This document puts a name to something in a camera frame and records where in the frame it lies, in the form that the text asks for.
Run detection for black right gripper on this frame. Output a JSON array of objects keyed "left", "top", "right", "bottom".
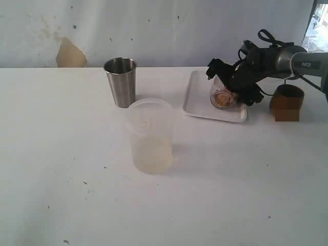
[{"left": 206, "top": 58, "right": 264, "bottom": 106}]

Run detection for clear graduated shaker cup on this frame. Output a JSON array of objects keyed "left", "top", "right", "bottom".
[{"left": 210, "top": 75, "right": 239, "bottom": 110}]

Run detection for fruit pieces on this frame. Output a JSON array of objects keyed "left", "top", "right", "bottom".
[{"left": 211, "top": 92, "right": 237, "bottom": 109}]

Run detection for brown wooden cup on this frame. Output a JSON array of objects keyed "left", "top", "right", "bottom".
[{"left": 270, "top": 84, "right": 304, "bottom": 122}]

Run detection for translucent plastic container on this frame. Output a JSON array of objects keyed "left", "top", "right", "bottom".
[{"left": 126, "top": 98, "right": 174, "bottom": 174}]

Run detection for stainless steel cup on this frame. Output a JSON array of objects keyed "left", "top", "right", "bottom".
[{"left": 103, "top": 57, "right": 137, "bottom": 108}]

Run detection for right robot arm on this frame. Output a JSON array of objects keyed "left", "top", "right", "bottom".
[{"left": 206, "top": 40, "right": 327, "bottom": 106}]

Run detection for white rectangular tray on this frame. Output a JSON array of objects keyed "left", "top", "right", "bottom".
[{"left": 181, "top": 70, "right": 247, "bottom": 123}]

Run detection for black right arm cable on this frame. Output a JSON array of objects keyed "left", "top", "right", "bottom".
[{"left": 237, "top": 28, "right": 328, "bottom": 97}]

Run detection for window frame dark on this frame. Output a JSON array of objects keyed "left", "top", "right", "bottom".
[{"left": 301, "top": 0, "right": 318, "bottom": 50}]

